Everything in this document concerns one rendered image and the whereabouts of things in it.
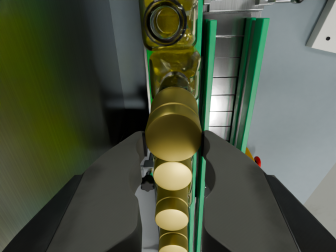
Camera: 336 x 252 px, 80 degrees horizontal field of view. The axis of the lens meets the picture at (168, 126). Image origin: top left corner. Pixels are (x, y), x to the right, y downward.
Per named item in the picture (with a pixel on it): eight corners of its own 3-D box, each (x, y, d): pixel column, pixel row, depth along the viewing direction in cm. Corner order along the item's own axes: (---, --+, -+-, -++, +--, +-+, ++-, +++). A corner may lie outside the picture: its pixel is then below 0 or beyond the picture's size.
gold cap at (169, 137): (149, 86, 15) (139, 112, 11) (198, 86, 15) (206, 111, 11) (152, 129, 16) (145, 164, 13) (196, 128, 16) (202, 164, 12)
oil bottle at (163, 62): (160, 36, 38) (144, 57, 19) (191, 35, 38) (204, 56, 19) (162, 67, 41) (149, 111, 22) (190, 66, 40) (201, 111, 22)
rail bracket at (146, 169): (131, 140, 50) (117, 179, 38) (159, 140, 49) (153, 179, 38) (133, 153, 52) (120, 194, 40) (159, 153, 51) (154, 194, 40)
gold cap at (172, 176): (155, 132, 20) (150, 160, 16) (191, 132, 20) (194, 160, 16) (157, 160, 22) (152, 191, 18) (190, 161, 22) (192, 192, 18)
